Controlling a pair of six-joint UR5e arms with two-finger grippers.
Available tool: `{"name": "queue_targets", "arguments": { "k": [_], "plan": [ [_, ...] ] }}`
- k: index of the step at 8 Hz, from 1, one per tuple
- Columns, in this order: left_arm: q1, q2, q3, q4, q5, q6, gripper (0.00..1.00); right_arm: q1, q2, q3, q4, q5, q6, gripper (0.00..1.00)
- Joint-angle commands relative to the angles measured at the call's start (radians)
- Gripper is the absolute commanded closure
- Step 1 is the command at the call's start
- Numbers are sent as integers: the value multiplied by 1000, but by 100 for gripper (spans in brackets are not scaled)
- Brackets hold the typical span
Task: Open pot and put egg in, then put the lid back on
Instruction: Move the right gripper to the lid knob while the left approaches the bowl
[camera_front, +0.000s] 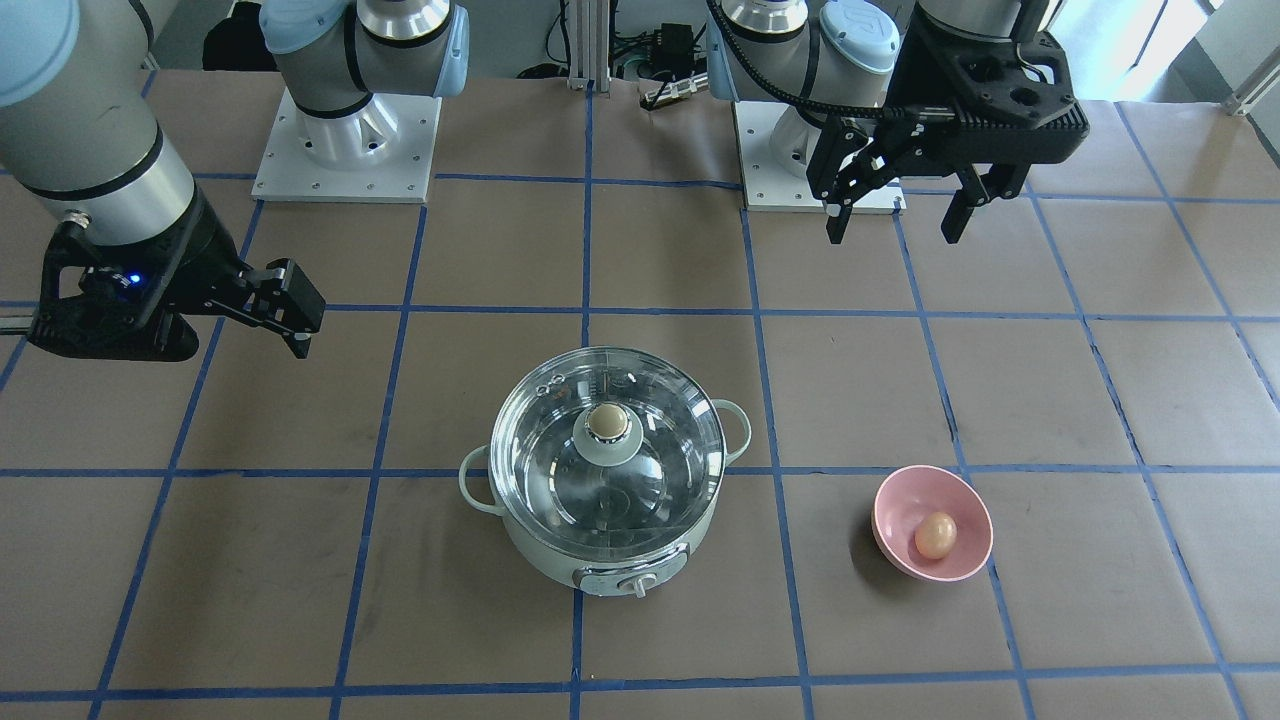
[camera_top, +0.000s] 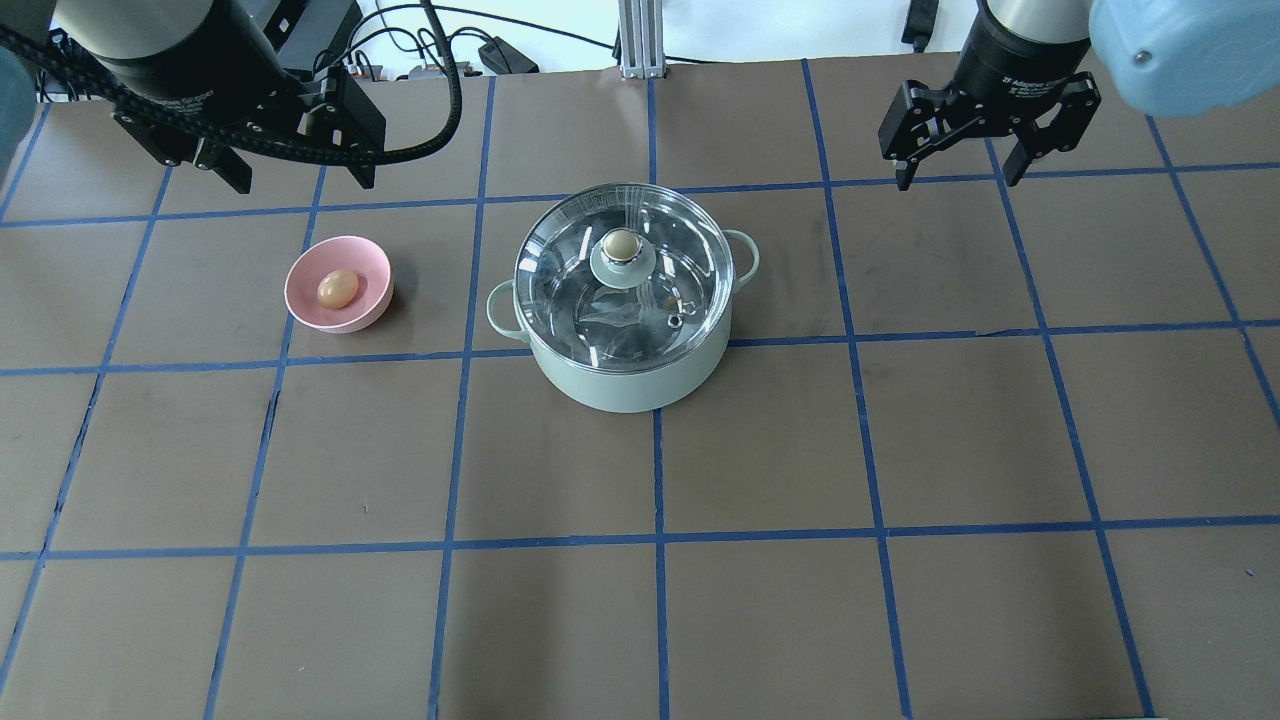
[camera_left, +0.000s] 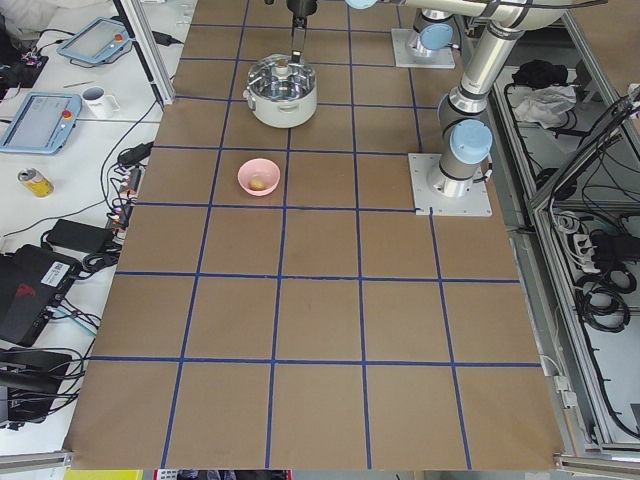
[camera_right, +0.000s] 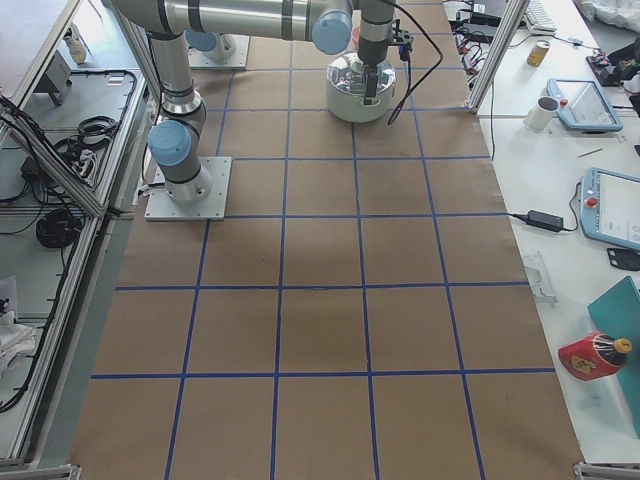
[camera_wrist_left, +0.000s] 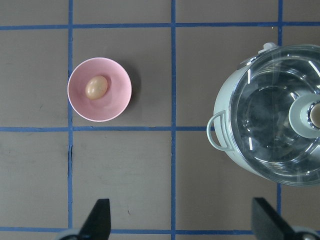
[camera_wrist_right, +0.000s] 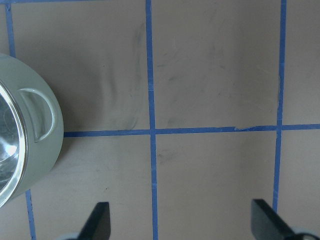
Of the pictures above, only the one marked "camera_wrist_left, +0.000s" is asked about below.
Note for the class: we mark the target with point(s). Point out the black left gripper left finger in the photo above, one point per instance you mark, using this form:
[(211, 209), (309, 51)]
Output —
[(97, 225)]

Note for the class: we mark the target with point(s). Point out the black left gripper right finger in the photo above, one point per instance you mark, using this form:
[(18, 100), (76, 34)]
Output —
[(266, 223)]

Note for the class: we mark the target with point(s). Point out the glass pot lid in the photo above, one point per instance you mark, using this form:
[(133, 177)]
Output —
[(275, 115)]

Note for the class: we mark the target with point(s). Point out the beige egg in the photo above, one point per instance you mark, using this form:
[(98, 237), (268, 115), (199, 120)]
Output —
[(96, 87)]

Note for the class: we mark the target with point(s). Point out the light green electric pot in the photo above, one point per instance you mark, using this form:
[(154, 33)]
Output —
[(225, 120)]

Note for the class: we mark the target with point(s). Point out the pink bowl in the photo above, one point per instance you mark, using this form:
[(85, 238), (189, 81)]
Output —
[(115, 100)]

